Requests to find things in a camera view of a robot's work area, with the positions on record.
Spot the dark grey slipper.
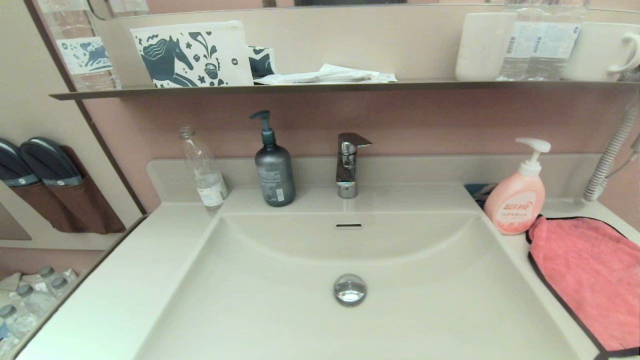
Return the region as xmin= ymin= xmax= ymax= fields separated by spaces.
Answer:
xmin=19 ymin=136 xmax=84 ymax=187
xmin=0 ymin=138 xmax=41 ymax=188

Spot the clear empty plastic bottle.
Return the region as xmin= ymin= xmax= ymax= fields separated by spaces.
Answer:
xmin=179 ymin=126 xmax=230 ymax=210

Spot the white coiled cord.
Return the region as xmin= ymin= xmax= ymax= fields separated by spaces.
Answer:
xmin=583 ymin=107 xmax=640 ymax=203

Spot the small grey cap water bottle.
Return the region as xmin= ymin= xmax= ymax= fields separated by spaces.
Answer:
xmin=47 ymin=275 xmax=81 ymax=302
xmin=34 ymin=265 xmax=80 ymax=296
xmin=14 ymin=283 xmax=58 ymax=321
xmin=0 ymin=304 xmax=38 ymax=351

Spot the white plastic toiletry packet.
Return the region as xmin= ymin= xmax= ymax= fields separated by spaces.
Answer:
xmin=318 ymin=63 xmax=398 ymax=82
xmin=253 ymin=71 xmax=373 ymax=85

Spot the dark patterned small box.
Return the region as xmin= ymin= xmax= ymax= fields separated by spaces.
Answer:
xmin=247 ymin=46 xmax=277 ymax=80

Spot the dark blue flat item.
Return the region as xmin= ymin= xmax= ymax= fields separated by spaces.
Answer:
xmin=464 ymin=183 xmax=500 ymax=208

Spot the chrome drain stopper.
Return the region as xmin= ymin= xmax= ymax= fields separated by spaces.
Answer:
xmin=333 ymin=273 xmax=368 ymax=307

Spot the white horse print pouch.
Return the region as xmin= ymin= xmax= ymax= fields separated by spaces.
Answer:
xmin=130 ymin=20 xmax=255 ymax=88

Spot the brown fabric slipper holder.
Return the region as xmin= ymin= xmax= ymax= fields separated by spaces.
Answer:
xmin=0 ymin=145 xmax=127 ymax=235

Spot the pink pump hand soap bottle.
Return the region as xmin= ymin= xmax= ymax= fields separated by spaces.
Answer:
xmin=483 ymin=137 xmax=552 ymax=236

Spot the brown wall shelf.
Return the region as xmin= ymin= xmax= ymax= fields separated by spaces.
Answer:
xmin=49 ymin=80 xmax=640 ymax=101

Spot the beige sink basin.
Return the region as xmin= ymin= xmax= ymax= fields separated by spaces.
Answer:
xmin=135 ymin=210 xmax=581 ymax=360

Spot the chrome faucet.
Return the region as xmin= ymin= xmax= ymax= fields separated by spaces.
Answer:
xmin=335 ymin=132 xmax=373 ymax=199

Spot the pink cloth black trim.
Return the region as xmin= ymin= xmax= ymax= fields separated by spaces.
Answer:
xmin=526 ymin=215 xmax=640 ymax=360

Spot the clear labelled water bottle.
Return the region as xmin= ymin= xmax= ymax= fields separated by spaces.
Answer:
xmin=527 ymin=0 xmax=591 ymax=82
xmin=496 ymin=0 xmax=542 ymax=82

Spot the white mug with handle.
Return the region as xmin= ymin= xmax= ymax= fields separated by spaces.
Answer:
xmin=560 ymin=22 xmax=640 ymax=83

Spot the grey pump soap bottle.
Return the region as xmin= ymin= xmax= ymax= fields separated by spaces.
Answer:
xmin=249 ymin=110 xmax=296 ymax=208

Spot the white cup without handle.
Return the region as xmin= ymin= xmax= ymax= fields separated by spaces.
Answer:
xmin=455 ymin=12 xmax=518 ymax=82

